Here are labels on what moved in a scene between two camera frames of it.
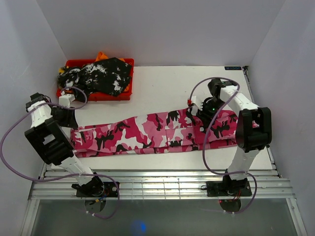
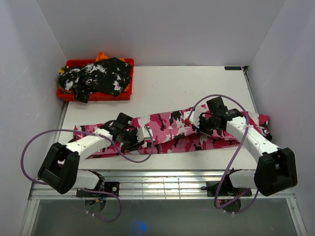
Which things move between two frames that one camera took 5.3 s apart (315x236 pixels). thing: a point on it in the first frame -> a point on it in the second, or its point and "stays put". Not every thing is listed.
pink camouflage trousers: (172, 132) stays put
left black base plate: (110, 190) stays put
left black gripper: (70, 121) -> (135, 145)
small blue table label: (233, 68) stays put
